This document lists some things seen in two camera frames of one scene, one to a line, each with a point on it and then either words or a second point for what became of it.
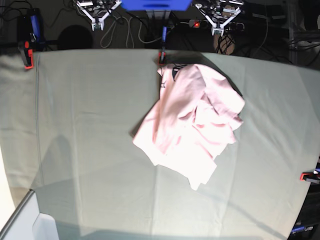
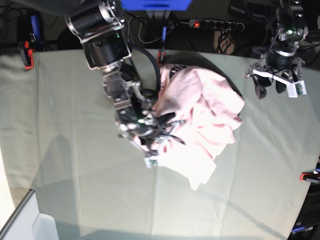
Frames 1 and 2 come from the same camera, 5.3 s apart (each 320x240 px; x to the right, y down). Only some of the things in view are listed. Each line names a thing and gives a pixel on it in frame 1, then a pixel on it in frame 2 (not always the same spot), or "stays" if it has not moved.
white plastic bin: (44, 228) stays
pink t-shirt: (193, 123) stays
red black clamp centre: (162, 55) stays
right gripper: (218, 13) → (290, 77)
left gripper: (97, 10) → (139, 126)
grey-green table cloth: (66, 129) stays
